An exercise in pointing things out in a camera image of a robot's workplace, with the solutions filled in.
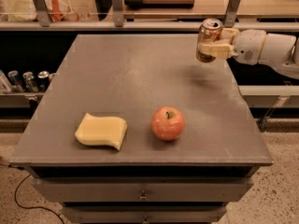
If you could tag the metal bracket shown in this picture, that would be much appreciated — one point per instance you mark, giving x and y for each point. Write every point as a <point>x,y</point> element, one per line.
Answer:
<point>118,16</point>
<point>229,18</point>
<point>42,13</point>

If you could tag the white orange plastic bag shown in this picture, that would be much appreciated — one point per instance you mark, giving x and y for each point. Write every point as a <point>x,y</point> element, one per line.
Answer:
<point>25,10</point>

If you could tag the green silver can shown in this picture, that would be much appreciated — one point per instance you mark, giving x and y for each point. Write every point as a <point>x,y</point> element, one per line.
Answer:
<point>30,81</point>

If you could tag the grey drawer cabinet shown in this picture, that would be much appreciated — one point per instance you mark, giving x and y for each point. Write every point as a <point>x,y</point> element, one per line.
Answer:
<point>131,77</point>

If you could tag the orange soda can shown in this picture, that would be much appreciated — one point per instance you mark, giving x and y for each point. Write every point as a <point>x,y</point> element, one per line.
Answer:
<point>209,32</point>

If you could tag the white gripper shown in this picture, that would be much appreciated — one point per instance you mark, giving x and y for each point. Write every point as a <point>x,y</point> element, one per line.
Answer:
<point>248,46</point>

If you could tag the right metal bracket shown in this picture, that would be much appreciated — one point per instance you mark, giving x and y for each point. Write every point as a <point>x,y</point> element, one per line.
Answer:
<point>229,18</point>

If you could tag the yellow sponge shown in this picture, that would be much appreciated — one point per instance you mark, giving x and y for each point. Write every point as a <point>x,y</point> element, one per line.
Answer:
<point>101,131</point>

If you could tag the lower drawer with knob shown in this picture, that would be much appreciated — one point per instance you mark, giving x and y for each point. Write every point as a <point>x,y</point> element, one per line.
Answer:
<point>144,215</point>

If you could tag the middle metal bracket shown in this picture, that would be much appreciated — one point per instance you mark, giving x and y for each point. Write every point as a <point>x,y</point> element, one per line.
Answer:
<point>118,16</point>

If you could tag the dark silver-top can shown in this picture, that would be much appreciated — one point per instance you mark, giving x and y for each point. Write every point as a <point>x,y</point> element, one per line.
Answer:
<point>43,78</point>

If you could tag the drawer with knob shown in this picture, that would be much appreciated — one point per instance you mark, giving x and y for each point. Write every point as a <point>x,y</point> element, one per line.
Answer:
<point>72,191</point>
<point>144,215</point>

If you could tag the small red can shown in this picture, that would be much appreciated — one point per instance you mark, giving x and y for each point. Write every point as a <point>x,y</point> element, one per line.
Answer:
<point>51,77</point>

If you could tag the upper drawer with knob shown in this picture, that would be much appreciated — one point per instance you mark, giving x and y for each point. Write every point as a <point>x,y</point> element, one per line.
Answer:
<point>72,191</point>

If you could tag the left metal bracket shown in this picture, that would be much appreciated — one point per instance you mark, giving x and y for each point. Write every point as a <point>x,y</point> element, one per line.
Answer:
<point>42,13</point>

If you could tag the clear acrylic box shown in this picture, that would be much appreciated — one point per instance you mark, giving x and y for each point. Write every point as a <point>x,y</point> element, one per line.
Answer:
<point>81,10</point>

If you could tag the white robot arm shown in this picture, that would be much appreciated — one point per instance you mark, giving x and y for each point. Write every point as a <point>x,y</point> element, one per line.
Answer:
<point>280,52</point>

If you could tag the blue silver can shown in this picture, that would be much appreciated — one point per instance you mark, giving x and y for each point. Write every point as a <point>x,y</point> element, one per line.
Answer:
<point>16,80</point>

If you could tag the red apple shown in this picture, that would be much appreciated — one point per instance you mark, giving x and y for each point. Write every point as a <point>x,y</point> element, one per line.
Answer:
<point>167,123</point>

